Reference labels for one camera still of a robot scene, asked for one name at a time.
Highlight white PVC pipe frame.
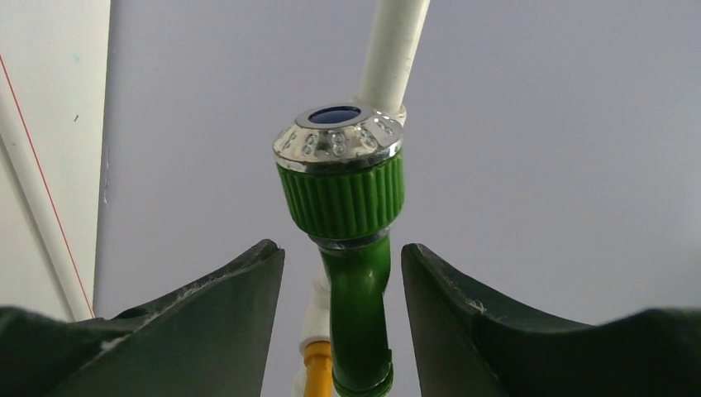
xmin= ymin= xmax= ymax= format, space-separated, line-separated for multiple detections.
xmin=0 ymin=0 xmax=431 ymax=397

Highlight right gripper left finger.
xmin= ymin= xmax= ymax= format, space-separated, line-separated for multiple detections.
xmin=1 ymin=240 xmax=284 ymax=396

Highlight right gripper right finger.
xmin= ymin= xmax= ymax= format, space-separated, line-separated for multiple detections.
xmin=401 ymin=243 xmax=700 ymax=397

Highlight green plastic faucet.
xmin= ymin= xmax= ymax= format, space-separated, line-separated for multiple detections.
xmin=273 ymin=103 xmax=405 ymax=396

